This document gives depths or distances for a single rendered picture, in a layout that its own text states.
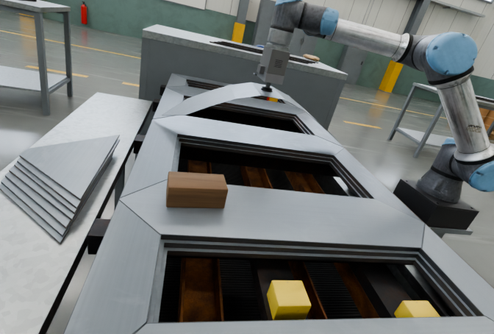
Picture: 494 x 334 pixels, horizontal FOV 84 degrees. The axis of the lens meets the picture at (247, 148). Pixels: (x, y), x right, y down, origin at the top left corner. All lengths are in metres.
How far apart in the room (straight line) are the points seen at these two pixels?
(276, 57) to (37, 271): 0.78
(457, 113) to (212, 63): 1.25
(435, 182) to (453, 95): 0.39
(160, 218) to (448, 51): 0.87
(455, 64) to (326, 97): 1.11
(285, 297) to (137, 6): 9.73
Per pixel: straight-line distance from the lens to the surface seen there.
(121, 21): 10.10
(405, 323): 0.57
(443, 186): 1.30
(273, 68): 0.92
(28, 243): 0.69
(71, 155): 0.88
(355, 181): 0.94
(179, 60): 1.75
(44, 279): 0.62
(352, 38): 1.07
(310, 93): 1.94
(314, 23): 0.92
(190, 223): 0.55
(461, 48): 1.01
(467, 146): 1.13
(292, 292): 0.54
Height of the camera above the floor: 1.21
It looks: 24 degrees down
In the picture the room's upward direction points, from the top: 14 degrees clockwise
